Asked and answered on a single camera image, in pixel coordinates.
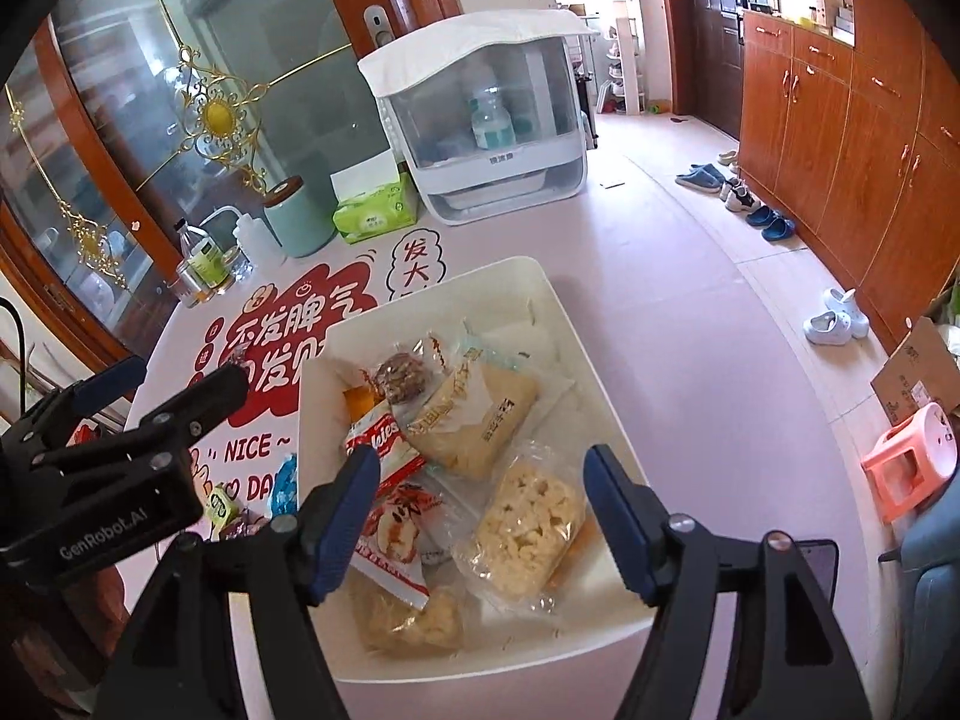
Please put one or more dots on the white shoes pair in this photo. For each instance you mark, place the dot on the white shoes pair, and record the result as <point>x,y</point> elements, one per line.
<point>840,320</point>

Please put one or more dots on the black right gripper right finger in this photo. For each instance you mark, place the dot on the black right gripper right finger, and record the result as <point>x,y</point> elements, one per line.
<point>788,657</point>

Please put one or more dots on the brown round cake packet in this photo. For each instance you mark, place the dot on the brown round cake packet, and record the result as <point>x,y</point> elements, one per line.
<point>404,377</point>

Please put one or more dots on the red white shrimp snack bag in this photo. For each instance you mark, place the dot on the red white shrimp snack bag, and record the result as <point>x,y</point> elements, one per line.
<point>410,530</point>

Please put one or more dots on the green tissue pack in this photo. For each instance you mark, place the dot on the green tissue pack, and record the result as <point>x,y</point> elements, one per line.
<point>373,197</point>

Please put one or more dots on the pink plastic stool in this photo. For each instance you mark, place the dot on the pink plastic stool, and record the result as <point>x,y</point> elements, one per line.
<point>911,462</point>

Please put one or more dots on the glass door with gold ornament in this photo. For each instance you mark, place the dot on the glass door with gold ornament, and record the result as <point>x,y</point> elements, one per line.
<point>125,120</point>

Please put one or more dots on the red cookies packet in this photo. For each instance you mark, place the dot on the red cookies packet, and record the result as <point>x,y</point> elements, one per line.
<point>379,449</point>

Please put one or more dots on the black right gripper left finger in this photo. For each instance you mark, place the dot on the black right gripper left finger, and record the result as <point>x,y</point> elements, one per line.
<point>176,657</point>

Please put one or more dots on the blue snack packet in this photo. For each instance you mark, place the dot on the blue snack packet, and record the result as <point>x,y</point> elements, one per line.
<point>284,499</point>

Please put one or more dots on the clear bag of crackers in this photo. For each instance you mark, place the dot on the clear bag of crackers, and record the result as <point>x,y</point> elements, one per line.
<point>485,402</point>

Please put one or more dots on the cardboard box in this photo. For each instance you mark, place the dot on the cardboard box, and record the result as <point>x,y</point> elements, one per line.
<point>920,371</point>

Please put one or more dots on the clear bag rice cracker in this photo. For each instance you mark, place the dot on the clear bag rice cracker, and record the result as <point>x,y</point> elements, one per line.
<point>535,513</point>

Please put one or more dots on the clear bottle green label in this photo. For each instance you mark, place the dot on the clear bottle green label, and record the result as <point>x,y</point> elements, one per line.
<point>204,256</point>

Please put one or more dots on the white bottle sterilizer cabinet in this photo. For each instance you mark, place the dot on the white bottle sterilizer cabinet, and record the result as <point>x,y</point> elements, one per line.
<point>485,110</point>

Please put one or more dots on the white squeeze bottle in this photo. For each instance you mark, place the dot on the white squeeze bottle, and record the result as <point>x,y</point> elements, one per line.
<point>247,241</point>

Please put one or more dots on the yellow egg-yolk snack bag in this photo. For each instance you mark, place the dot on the yellow egg-yolk snack bag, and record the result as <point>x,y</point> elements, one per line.
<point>387,625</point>

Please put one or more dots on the black smartphone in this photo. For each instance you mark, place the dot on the black smartphone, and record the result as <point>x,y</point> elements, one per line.
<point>822,555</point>

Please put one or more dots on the white plastic storage bin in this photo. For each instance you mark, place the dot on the white plastic storage bin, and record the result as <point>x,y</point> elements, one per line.
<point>510,306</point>

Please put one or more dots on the teal canister with wooden lid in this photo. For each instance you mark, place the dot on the teal canister with wooden lid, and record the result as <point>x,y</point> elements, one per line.
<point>301,224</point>

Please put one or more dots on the wooden cabinet wall unit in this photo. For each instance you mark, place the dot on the wooden cabinet wall unit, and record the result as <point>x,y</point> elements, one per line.
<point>858,145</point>

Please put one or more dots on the blue slippers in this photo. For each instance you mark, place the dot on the blue slippers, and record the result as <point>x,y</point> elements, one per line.
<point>774,226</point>

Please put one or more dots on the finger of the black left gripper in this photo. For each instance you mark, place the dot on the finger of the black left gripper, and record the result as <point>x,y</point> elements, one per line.
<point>192,414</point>

